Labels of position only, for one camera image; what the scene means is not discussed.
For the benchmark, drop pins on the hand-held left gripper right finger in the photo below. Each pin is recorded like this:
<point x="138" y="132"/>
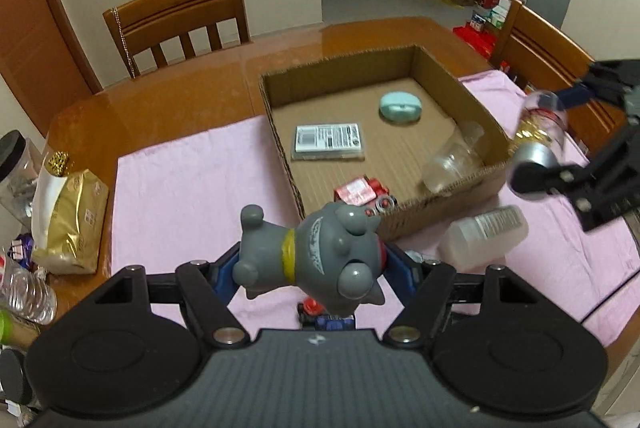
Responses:
<point x="402" y="275"/>

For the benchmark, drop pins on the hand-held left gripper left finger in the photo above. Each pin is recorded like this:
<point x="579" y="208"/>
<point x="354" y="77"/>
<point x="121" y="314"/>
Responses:
<point x="226" y="278"/>

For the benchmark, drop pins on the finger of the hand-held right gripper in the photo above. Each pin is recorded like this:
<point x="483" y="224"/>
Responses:
<point x="540" y="179"/>
<point x="575" y="97"/>

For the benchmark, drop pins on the capsule bottle with silver cap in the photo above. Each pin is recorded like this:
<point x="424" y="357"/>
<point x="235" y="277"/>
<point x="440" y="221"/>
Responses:
<point x="537" y="133"/>

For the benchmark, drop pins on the grey toy figure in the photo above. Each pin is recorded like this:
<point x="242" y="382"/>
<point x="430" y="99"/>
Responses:
<point x="320" y="253"/>

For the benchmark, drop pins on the clear plastic jar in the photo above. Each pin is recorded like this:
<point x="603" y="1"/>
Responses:
<point x="450" y="163"/>

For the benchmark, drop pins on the red toy train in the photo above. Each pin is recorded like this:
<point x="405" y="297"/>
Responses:
<point x="357" y="190"/>

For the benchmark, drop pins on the cardboard box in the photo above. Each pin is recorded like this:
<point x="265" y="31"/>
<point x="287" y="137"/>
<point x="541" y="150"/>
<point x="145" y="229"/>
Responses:
<point x="400" y="148"/>

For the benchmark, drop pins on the flat pack with white label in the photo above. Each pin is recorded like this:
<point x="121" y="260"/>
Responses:
<point x="327" y="142"/>

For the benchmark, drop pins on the teal earbud case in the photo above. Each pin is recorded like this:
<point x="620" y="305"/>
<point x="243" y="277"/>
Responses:
<point x="400" y="107"/>

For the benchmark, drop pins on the wooden chair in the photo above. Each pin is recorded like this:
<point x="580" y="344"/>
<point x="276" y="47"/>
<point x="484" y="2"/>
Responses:
<point x="175" y="13"/>
<point x="540" y="48"/>

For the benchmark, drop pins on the white plastic bottle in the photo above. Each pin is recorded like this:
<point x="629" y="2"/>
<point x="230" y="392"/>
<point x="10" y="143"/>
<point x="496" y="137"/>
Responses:
<point x="482" y="235"/>

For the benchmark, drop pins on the pink cloth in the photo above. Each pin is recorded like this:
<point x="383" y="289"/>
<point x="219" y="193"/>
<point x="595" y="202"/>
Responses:
<point x="200" y="188"/>

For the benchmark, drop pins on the red gift boxes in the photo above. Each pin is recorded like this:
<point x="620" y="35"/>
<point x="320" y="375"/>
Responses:
<point x="477" y="39"/>

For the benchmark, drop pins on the gold tissue pack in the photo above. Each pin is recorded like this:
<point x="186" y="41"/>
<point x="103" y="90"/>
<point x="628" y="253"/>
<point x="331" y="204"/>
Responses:
<point x="70" y="218"/>

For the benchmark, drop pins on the clear water bottle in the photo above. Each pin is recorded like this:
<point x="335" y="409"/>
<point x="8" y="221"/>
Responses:
<point x="27" y="290"/>

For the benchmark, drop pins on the green capped container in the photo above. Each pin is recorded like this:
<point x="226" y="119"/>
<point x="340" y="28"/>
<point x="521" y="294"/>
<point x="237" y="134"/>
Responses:
<point x="15" y="330"/>

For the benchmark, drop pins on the clear jar with black lid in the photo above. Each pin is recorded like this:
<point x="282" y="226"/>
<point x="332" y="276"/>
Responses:
<point x="17" y="178"/>

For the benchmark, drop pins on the dark jar with black lid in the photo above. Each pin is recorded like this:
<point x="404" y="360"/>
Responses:
<point x="11" y="375"/>

